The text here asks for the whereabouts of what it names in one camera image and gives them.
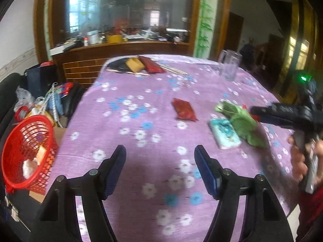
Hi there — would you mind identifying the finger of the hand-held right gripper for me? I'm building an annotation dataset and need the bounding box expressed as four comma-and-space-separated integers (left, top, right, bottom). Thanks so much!
249, 104, 307, 121
260, 117, 298, 131

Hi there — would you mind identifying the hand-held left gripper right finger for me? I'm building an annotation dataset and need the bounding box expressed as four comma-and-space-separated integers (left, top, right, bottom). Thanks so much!
194, 145, 294, 242

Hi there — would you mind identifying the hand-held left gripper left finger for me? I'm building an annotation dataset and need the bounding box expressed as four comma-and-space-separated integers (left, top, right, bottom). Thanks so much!
30, 145, 127, 242

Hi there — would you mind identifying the green wrapper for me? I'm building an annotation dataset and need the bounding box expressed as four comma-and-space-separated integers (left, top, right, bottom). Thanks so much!
214, 101, 266, 148

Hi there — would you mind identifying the red plastic basket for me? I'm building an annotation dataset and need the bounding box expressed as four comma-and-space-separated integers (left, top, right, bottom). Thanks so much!
1, 115, 59, 194

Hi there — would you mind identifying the person's right hand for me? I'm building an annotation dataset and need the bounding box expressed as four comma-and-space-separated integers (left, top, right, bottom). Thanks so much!
288, 134, 323, 182

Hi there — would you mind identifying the white teal tissue pack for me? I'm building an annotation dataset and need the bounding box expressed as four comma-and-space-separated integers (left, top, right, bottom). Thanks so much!
208, 118, 241, 150

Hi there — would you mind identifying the purple floral tablecloth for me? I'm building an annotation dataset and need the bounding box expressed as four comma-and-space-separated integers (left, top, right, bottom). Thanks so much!
47, 54, 303, 242

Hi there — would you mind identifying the clear glass mug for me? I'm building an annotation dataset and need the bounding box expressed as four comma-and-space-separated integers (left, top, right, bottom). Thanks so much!
217, 50, 243, 81

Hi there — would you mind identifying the cardboard box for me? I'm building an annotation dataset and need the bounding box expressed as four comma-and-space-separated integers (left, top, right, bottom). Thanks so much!
29, 127, 67, 203

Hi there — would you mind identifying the small red snack packet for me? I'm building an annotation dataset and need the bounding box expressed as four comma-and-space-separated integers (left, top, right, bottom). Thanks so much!
172, 98, 198, 122

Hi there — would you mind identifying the red blue packet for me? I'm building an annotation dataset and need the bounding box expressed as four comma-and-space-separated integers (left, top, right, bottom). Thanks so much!
54, 83, 75, 97

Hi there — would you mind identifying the person's red clothing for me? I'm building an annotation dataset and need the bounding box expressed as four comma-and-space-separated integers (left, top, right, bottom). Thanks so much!
296, 185, 323, 242

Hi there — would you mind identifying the black flat pouch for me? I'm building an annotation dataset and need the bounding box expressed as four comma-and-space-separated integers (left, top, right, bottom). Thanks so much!
107, 58, 133, 72

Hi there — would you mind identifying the yellow box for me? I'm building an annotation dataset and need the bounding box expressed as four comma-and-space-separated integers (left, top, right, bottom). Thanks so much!
125, 57, 145, 73

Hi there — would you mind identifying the long dark red packet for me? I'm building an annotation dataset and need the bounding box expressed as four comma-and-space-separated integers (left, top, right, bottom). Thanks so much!
138, 55, 166, 75

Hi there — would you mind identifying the wooden chopsticks pair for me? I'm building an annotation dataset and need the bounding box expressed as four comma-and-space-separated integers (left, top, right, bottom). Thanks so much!
158, 63, 188, 75

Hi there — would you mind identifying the wooden counter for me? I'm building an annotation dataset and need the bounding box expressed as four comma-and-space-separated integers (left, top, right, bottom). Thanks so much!
50, 40, 190, 86

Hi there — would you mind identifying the dark navy bag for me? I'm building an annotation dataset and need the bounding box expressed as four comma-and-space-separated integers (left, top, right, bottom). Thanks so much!
25, 64, 59, 99

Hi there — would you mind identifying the clear plastic bag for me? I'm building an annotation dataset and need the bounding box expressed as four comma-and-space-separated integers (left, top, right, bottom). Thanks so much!
14, 87, 36, 113

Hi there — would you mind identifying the long white box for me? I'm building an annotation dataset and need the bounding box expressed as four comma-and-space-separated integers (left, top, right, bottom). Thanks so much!
50, 43, 76, 56

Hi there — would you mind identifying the golden door frame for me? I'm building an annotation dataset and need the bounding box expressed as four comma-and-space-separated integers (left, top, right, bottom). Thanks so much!
278, 0, 319, 101

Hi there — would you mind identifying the green bamboo wall strip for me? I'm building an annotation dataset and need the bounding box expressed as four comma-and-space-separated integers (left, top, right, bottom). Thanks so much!
194, 0, 219, 58

